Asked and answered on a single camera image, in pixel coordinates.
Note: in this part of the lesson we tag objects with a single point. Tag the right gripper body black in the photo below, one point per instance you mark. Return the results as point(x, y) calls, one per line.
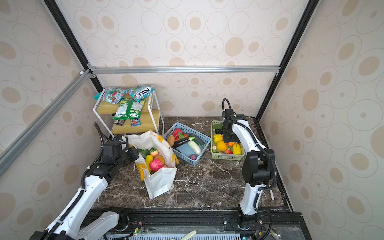
point(228, 136)

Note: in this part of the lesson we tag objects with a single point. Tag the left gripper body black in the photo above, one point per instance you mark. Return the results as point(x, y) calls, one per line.
point(126, 157)

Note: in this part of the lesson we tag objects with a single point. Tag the green leafy lettuce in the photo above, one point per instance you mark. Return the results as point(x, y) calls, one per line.
point(144, 152)

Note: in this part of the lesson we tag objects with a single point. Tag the red yellow peach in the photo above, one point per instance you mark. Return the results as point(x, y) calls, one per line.
point(154, 152)

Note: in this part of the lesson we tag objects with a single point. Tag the pink dragon fruit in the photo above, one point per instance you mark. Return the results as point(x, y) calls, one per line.
point(156, 165)

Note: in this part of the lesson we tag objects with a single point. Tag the orange fruit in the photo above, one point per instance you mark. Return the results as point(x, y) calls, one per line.
point(160, 158)

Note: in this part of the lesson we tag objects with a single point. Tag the white grocery bag yellow handles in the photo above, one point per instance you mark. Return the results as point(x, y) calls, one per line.
point(162, 181)

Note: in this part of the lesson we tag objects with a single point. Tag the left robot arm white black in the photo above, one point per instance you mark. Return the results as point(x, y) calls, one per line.
point(78, 201)

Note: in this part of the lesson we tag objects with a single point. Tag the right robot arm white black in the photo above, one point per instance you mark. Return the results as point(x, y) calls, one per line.
point(259, 170)

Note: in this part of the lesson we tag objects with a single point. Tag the red green candy bag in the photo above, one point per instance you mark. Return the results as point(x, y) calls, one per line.
point(111, 95)

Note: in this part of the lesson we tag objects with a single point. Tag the teal Fox's candy bag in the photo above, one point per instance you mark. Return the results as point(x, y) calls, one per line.
point(140, 92)

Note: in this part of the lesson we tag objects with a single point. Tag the yellow bell pepper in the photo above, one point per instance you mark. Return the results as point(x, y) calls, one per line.
point(217, 138)

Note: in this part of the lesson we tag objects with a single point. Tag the yellow lemon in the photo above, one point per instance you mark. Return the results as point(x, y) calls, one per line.
point(221, 146)

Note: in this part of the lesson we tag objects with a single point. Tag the green plastic fruit basket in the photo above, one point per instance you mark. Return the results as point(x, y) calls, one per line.
point(217, 128)

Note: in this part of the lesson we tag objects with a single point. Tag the small blue red candy packet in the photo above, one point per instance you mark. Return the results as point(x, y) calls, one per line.
point(135, 122)

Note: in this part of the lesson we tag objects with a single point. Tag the green snack packet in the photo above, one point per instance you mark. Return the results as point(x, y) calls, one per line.
point(129, 109)

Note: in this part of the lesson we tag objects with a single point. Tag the blue plastic vegetable basket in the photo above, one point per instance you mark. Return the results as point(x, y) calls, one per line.
point(183, 152)

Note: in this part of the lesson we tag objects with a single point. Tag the small purple onion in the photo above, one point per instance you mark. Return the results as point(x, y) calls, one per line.
point(193, 157)

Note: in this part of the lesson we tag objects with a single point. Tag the red bell pepper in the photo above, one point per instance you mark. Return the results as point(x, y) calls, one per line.
point(177, 133)

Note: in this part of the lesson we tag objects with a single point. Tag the dark purple eggplant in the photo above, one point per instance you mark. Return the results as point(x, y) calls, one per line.
point(181, 142)

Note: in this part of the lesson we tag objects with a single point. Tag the white wire wooden shelf rack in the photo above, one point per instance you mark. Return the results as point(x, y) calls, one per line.
point(151, 118)

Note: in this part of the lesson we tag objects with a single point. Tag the horizontal aluminium frame bar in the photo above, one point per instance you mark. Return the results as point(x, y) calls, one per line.
point(185, 70)

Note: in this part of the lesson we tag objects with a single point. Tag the left slanted aluminium frame bar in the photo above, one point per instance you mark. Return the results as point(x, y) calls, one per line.
point(22, 141)

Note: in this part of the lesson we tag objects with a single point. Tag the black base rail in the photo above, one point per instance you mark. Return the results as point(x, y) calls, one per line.
point(215, 224)

